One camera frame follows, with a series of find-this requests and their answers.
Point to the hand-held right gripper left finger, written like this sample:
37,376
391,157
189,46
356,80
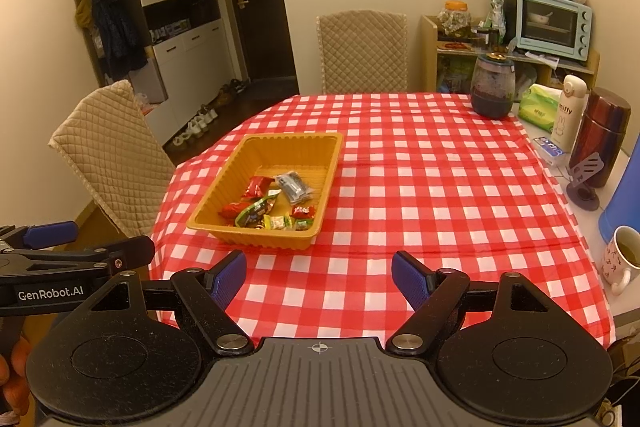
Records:
227,279

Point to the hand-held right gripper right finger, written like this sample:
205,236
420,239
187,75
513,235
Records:
412,279

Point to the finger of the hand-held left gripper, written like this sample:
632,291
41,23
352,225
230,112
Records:
132,252
52,233

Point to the red snack packet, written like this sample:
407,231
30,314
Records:
257,187
232,210

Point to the yellow green candy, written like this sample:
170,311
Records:
273,223

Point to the green silver snack packet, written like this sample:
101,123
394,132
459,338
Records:
255,209

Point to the red candy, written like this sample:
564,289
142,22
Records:
303,211

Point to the black grey snack packet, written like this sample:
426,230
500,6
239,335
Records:
294,188

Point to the yellow plastic basket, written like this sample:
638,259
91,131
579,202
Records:
280,152

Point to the person's left hand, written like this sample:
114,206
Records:
17,382

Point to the red white checkered tablecloth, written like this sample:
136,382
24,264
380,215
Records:
425,207

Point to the beige quilted chair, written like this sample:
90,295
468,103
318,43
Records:
362,52
115,157

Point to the row of shoes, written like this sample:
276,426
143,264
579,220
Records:
200,122

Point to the blue white small box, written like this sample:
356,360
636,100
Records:
550,151

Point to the grey phone stand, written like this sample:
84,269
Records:
582,197

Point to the white patterned mug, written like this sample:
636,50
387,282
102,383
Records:
612,262

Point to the dark glass jar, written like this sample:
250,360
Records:
492,92

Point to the dark hanging jacket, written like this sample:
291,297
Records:
117,37

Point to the green tissue pack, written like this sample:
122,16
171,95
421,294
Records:
537,109

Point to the wooden shelf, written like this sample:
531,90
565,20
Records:
427,57

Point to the blue thermos jug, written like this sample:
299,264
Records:
625,207

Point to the white rabbit print bottle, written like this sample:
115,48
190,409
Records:
567,117

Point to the copper brown vacuum flask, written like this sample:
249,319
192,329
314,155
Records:
600,127

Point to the plastic jar orange lid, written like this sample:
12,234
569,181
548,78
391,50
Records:
455,22

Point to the dark brown door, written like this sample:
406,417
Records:
260,7

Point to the green white bag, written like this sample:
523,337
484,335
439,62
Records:
496,14

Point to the light blue toaster oven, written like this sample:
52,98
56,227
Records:
582,27

